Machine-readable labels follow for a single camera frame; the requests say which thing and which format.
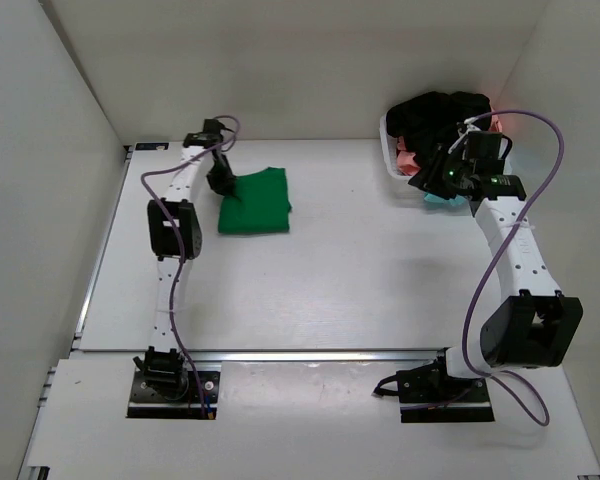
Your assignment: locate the white plastic basket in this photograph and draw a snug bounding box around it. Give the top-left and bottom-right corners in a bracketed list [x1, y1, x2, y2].
[379, 115, 412, 182]

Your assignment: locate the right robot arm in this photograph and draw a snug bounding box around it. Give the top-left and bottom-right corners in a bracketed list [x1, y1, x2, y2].
[410, 126, 583, 401]

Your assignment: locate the teal t shirt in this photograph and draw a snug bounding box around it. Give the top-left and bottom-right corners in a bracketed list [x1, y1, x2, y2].
[423, 193, 467, 209]

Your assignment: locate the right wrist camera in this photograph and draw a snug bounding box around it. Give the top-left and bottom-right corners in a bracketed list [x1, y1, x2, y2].
[447, 117, 480, 154]

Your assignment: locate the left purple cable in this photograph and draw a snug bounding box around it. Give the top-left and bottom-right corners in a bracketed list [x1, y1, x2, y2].
[140, 115, 242, 419]

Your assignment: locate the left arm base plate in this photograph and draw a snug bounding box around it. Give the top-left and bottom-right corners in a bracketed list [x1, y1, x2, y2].
[126, 365, 221, 420]

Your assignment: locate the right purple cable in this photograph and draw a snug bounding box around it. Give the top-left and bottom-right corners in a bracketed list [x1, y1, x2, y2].
[449, 109, 566, 427]

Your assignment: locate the purple cable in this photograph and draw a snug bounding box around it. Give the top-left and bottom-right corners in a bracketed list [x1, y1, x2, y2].
[140, 115, 242, 419]
[449, 109, 566, 427]

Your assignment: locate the black t shirt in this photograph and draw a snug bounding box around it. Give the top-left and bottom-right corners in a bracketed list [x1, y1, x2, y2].
[385, 91, 491, 170]

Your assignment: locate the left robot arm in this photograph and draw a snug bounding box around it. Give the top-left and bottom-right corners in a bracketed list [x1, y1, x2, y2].
[134, 115, 240, 401]

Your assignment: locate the pink t shirt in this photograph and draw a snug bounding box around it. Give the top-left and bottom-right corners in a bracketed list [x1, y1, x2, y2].
[396, 115, 503, 176]

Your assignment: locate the aluminium table rail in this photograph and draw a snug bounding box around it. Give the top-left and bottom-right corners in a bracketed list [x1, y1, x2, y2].
[69, 349, 446, 363]

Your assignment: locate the green t shirt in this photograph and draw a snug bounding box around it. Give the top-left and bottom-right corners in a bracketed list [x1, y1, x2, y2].
[218, 167, 292, 235]

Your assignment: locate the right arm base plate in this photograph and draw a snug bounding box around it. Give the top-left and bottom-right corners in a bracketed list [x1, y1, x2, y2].
[373, 355, 495, 424]

